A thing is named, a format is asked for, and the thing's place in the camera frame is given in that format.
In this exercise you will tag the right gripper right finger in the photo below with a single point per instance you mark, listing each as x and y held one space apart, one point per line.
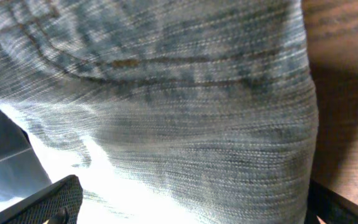
329 206

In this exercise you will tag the light grey jeans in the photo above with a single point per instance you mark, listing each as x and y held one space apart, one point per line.
174 111

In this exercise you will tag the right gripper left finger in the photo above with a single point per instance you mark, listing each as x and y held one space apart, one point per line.
57 203

